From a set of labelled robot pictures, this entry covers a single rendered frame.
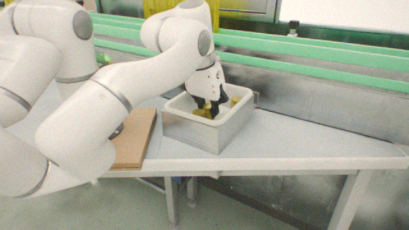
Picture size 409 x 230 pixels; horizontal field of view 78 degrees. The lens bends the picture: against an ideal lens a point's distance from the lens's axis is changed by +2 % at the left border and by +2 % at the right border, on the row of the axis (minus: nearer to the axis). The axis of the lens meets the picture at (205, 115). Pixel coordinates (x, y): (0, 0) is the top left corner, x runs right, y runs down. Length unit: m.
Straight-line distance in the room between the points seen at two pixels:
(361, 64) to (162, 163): 0.55
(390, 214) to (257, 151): 0.72
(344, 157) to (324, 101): 0.16
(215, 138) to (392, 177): 0.73
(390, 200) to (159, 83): 1.00
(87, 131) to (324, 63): 0.60
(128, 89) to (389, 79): 0.61
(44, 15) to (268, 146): 0.57
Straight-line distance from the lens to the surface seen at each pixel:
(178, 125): 0.64
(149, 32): 0.51
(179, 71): 0.43
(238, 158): 0.62
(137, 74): 0.42
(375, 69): 0.75
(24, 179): 0.49
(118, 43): 0.99
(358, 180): 0.83
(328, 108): 0.77
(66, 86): 0.63
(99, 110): 0.40
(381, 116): 0.78
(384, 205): 1.22
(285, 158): 0.65
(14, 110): 0.51
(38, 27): 0.62
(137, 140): 0.65
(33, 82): 0.53
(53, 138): 0.40
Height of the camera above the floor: 1.14
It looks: 30 degrees down
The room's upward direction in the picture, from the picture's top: straight up
